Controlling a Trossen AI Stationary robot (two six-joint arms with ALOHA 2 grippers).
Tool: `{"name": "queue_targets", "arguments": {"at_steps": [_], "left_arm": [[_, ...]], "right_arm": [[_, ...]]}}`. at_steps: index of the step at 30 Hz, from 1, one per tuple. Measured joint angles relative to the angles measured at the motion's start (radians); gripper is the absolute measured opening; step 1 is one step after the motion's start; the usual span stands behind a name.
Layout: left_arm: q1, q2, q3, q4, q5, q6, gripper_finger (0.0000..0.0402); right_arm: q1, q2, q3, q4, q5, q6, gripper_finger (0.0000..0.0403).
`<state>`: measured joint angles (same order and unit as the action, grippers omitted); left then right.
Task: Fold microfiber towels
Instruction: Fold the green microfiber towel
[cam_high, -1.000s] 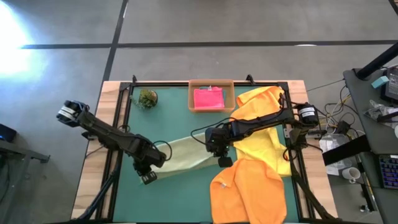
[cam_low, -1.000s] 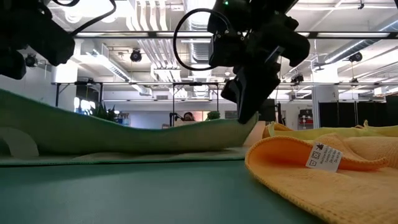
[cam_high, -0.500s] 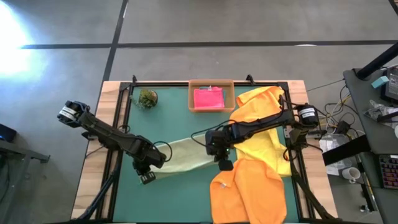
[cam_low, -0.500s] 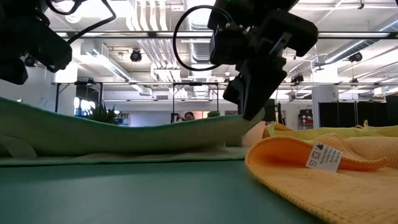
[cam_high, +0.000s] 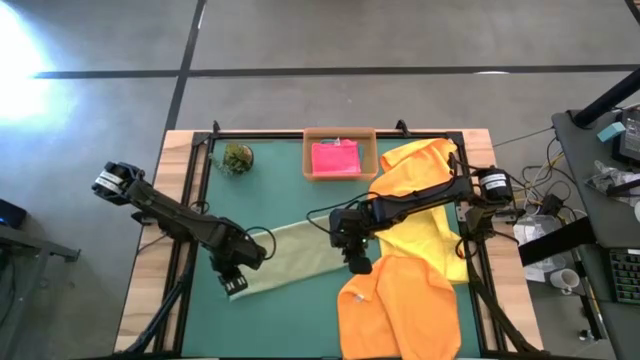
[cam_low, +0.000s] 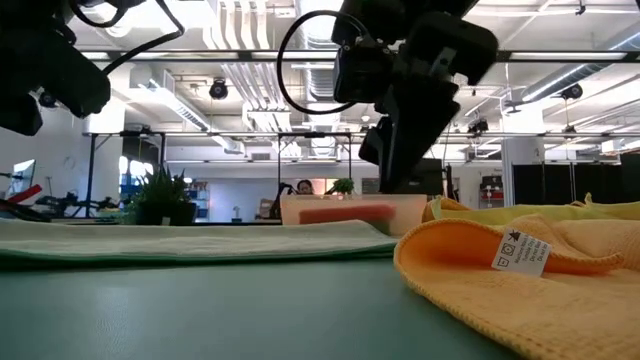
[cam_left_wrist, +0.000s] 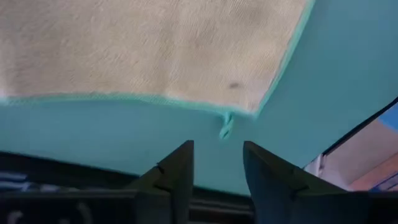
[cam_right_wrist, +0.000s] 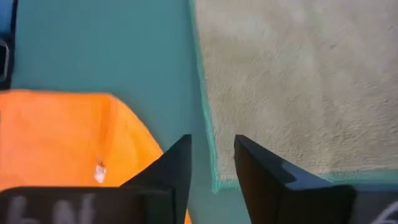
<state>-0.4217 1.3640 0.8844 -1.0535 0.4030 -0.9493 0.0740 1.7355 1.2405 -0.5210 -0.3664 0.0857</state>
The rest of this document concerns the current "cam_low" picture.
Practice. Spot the black background stand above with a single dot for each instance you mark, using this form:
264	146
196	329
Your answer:
125	133

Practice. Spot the red white storage rack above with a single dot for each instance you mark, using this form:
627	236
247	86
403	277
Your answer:
491	192

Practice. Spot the small background potted plant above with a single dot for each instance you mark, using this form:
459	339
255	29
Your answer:
344	186

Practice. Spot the background desk monitor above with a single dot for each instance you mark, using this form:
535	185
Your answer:
24	176

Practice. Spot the black overhead rig beam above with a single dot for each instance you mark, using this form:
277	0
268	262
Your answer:
245	56

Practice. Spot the black background rig frame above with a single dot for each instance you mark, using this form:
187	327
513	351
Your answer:
315	134

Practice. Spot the seated person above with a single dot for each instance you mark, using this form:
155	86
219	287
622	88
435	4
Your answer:
305	186

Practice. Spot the small potted green plant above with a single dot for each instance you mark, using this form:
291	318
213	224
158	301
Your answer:
165	200

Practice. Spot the pink microfiber towel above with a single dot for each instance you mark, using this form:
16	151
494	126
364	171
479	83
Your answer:
345	214

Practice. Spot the sage green microfiber towel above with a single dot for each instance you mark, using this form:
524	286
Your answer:
175	240

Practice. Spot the black partition panels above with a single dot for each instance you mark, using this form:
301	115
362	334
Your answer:
550	185

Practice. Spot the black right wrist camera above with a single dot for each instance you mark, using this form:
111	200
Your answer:
362	75

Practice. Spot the orange towel with care label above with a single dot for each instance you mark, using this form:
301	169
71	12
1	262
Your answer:
525	315

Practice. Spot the yellow microfiber towel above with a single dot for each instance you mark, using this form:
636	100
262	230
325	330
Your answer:
500	215

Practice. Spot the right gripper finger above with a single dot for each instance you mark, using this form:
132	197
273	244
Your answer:
415	130
375	142

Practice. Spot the black ceiling spotlight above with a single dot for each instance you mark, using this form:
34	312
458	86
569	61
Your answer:
49	101
572	92
218	90

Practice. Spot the green table mat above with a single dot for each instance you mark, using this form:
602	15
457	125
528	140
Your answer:
200	310

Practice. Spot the black computer monitor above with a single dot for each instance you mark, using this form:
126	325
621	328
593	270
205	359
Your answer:
435	180

